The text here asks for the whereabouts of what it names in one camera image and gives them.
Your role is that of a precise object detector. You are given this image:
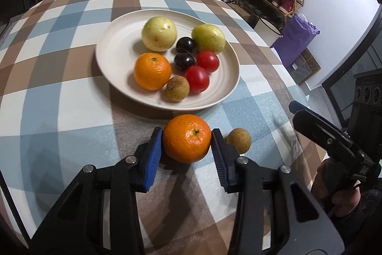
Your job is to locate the cream round plate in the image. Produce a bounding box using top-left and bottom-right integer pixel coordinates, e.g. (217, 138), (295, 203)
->
(95, 9), (241, 111)

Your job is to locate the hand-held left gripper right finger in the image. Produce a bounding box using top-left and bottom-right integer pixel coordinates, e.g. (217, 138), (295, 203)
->
(211, 128), (345, 255)

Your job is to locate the red tomato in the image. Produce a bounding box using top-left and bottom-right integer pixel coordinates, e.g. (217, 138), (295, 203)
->
(196, 51), (220, 74)
(184, 65), (210, 93)

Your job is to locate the person's right forearm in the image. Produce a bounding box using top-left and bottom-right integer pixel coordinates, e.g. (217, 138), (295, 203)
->
(331, 188), (382, 255)

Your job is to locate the brown longan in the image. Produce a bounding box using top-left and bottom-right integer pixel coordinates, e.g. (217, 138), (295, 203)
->
(224, 128), (252, 154)
(165, 76), (191, 102)

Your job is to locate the checked tablecloth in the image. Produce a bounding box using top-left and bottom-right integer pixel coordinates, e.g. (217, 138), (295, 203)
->
(0, 0), (332, 255)

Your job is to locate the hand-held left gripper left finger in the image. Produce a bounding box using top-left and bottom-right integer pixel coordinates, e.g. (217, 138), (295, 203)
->
(28, 127), (163, 255)

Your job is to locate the brown patterned doormat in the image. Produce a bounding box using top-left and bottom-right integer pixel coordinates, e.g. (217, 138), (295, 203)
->
(291, 49), (321, 85)

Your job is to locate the white bucket black rim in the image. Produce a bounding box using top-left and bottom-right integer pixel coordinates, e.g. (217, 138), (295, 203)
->
(255, 16), (282, 48)

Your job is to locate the person's right hand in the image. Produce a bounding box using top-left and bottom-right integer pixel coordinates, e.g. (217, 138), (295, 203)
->
(310, 158), (363, 217)

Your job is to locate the orange mandarin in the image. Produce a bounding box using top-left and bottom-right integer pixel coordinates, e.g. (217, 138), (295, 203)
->
(134, 52), (172, 91)
(162, 114), (212, 163)

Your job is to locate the purple bag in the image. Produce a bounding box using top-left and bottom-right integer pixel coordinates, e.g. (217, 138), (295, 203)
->
(273, 14), (320, 67)

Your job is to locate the yellow-green guava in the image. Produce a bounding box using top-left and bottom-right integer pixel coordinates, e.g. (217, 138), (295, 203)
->
(141, 16), (178, 52)
(191, 24), (226, 54)

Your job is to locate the black framed glass door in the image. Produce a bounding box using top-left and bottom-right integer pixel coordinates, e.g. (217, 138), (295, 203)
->
(321, 4), (382, 124)

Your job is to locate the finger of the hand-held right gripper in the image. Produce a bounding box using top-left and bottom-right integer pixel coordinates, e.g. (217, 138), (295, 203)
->
(289, 100), (353, 155)

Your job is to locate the dark purple plum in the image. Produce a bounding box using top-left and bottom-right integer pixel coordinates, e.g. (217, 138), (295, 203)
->
(175, 37), (197, 54)
(174, 53), (196, 70)

